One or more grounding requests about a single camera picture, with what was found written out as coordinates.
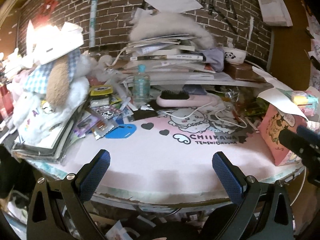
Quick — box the colourful tissue pack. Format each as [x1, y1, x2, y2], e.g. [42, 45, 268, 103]
[284, 90, 318, 116]

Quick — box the pink cartoon paper bag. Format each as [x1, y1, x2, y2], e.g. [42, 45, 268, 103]
[252, 67, 319, 166]

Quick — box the binder under plush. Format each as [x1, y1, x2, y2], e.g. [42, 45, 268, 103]
[11, 100, 88, 163]

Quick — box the brown box under bowl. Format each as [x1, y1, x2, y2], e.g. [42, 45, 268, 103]
[223, 63, 265, 83]

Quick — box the blue flat tag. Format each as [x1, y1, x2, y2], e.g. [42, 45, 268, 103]
[104, 124, 137, 139]

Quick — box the pile of sticker packets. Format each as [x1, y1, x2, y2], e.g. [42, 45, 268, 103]
[71, 85, 133, 143]

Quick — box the pink desk mat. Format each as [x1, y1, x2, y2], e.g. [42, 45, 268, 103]
[36, 108, 302, 204]

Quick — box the panda ceramic bowl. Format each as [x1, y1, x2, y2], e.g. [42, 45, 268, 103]
[222, 47, 247, 65]

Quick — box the purple cloth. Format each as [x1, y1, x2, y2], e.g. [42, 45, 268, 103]
[200, 47, 225, 72]

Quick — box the teal water bottle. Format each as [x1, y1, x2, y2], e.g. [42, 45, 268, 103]
[132, 64, 150, 108]

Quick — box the pink hair brush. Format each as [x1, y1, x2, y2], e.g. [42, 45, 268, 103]
[156, 90, 219, 108]

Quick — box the stack of books and papers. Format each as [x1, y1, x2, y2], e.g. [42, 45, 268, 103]
[106, 33, 273, 88]

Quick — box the white fluffy fur item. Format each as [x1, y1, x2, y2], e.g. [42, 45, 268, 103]
[129, 12, 216, 50]

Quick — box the white paper bag on wall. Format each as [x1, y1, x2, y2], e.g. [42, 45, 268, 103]
[258, 0, 293, 27]

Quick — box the red wall decoration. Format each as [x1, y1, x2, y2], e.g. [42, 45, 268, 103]
[37, 0, 58, 22]

